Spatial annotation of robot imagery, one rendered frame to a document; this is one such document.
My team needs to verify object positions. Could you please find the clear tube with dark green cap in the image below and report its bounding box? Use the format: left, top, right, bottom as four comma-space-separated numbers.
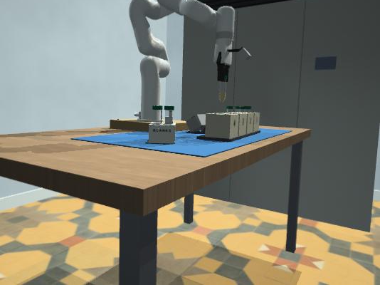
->
164, 105, 174, 124

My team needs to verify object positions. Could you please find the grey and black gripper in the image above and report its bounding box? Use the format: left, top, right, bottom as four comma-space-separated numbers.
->
214, 38, 233, 82

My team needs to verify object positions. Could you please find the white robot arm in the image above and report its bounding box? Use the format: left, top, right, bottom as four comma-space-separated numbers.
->
129, 0, 235, 122

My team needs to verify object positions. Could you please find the white blank tube rack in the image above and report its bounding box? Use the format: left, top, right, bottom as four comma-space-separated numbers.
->
149, 122, 176, 144

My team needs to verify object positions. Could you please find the blue bench mat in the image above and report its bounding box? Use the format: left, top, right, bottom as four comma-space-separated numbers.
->
71, 128, 292, 157

